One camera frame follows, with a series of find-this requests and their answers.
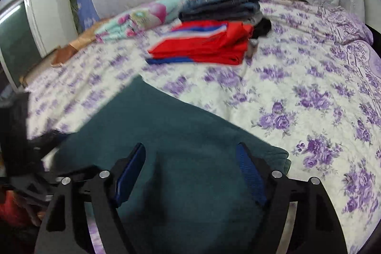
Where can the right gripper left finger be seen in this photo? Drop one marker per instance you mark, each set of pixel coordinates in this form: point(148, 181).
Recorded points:
point(65, 228)

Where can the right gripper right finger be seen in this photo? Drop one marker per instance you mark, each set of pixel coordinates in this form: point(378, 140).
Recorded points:
point(316, 229)

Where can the dark green fleece pants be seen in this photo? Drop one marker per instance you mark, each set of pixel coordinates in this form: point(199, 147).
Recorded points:
point(190, 196)

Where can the purple floral bedspread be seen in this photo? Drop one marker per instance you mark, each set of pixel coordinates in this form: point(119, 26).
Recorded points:
point(312, 88)

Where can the blue poster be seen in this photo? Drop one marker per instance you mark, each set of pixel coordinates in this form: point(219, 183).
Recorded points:
point(86, 13)

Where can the folded black garment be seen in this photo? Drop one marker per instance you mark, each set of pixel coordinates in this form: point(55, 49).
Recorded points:
point(262, 28)

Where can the folded floral blanket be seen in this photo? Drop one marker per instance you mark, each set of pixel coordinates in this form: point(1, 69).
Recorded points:
point(139, 19)

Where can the folded red blue garment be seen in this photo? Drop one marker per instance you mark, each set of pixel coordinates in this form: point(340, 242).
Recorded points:
point(216, 42)

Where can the folded blue jeans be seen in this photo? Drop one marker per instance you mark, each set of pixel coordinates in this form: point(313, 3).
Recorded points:
point(218, 10)

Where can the window with white frame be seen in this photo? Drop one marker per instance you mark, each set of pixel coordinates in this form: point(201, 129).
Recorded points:
point(21, 43)

